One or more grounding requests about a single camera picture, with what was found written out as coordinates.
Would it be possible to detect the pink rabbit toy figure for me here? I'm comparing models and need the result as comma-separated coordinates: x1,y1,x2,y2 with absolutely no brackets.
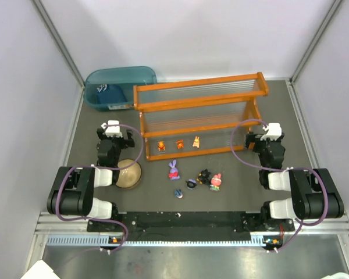
210,173,222,191

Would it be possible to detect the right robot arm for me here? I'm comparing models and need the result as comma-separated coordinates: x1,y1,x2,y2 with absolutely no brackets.
245,132,344,220

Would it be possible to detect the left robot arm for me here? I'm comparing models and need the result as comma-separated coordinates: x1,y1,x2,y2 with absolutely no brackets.
47,121,137,220

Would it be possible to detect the orange wooden shelf rack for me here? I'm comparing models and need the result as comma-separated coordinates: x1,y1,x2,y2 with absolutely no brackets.
133,72,269,161

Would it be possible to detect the yellow bear toy figure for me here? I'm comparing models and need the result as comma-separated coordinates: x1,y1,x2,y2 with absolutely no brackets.
158,141,166,151

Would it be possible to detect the beige round bowl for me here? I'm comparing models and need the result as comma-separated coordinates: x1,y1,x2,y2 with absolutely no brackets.
116,159,142,189

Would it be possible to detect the blue cap in bin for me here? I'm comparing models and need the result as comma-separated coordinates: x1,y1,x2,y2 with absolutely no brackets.
95,84,127,104

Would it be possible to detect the teal plastic bin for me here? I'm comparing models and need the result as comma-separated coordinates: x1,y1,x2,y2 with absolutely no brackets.
84,66,157,112

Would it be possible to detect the orange tiger toy figure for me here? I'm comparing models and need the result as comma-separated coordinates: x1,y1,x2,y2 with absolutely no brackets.
176,139,184,149

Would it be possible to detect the purple rabbit toy figure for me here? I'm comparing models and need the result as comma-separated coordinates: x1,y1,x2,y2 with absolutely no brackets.
169,159,180,181

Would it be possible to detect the tan rabbit toy figure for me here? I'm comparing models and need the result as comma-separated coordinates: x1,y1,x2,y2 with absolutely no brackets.
193,136,200,148

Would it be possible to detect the black spiky toy figure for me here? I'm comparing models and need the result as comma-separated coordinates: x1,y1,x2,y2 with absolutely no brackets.
197,169,211,185

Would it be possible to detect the blue small lying toy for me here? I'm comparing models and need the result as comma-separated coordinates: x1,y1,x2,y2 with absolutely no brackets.
174,189,183,199

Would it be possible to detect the black purple small toy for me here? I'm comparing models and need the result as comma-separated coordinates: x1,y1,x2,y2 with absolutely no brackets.
186,179,197,189

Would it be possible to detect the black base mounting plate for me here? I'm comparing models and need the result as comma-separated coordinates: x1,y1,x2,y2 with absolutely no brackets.
86,210,296,241

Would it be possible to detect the white object bottom left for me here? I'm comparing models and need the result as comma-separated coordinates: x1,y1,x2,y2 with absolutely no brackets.
21,260,60,279

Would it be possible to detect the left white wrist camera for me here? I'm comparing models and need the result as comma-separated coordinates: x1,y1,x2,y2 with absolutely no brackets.
101,120,122,138

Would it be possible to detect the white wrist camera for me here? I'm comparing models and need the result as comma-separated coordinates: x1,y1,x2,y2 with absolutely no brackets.
101,120,122,138
261,123,282,141

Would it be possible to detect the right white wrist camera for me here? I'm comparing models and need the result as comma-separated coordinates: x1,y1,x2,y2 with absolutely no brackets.
261,123,282,141

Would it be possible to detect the grey slotted cable duct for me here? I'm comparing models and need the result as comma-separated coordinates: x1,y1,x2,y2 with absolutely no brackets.
47,235,278,247

